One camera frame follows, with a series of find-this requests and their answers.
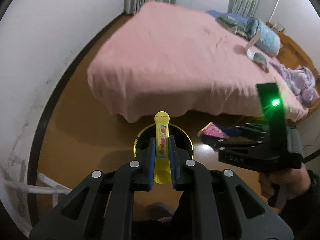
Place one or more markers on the yellow plastic tube toy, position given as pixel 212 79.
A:
pixel 162 173

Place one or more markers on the white desk leg frame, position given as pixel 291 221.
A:
pixel 52 187

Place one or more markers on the person's right hand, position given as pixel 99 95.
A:
pixel 297 182

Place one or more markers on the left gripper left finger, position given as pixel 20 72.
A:
pixel 101 206

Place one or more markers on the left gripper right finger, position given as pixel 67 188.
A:
pixel 218 204

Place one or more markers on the purple crumpled blanket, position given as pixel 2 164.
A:
pixel 300 81

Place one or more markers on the light blue pillow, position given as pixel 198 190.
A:
pixel 269 41

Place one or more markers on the green folded clothes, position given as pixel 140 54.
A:
pixel 232 22

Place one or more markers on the pink red small box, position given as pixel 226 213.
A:
pixel 212 130

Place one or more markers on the black gold trash bin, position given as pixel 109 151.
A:
pixel 182 140

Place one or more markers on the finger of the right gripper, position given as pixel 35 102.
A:
pixel 241 146
pixel 247 130

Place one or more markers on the pink bed cover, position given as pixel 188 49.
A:
pixel 173 59

